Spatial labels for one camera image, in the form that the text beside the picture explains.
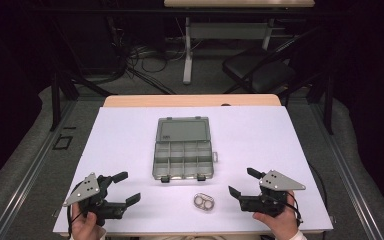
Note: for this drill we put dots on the metal floor rail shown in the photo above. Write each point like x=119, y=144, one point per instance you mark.
x=30, y=173
x=346, y=173

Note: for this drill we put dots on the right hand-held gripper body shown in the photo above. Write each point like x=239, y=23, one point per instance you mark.
x=266, y=200

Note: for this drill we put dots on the black metal stand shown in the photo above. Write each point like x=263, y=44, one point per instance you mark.
x=328, y=106
x=56, y=100

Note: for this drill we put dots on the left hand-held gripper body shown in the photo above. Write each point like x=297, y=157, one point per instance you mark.
x=90, y=191

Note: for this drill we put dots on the white table board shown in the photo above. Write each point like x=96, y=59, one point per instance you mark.
x=253, y=146

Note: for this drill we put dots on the clear plastic compartment box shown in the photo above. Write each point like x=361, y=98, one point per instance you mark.
x=182, y=150

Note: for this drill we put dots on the black folding chair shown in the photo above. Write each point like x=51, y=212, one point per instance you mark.
x=263, y=71

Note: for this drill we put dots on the person's left hand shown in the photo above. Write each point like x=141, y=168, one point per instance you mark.
x=85, y=228

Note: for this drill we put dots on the white-legged wooden desk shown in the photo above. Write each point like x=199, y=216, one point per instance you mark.
x=230, y=30

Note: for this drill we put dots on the person's right hand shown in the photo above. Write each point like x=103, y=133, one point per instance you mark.
x=281, y=226

